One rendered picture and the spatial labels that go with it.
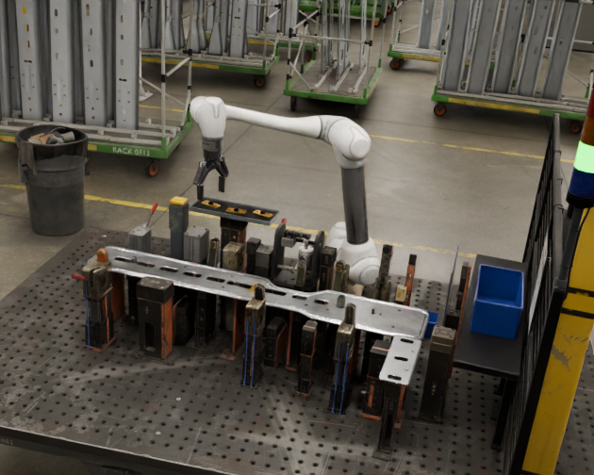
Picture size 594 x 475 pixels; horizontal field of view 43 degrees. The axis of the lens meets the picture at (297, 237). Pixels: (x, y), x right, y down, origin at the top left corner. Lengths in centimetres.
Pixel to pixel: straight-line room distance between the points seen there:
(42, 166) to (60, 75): 191
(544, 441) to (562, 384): 21
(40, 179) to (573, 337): 419
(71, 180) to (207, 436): 327
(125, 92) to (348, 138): 423
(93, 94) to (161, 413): 483
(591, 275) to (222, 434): 133
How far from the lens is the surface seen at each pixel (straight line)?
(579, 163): 191
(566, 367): 229
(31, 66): 744
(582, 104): 991
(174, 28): 1072
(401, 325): 283
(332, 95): 903
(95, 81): 724
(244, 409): 283
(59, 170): 557
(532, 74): 992
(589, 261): 214
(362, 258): 342
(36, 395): 296
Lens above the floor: 242
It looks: 25 degrees down
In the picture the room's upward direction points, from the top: 4 degrees clockwise
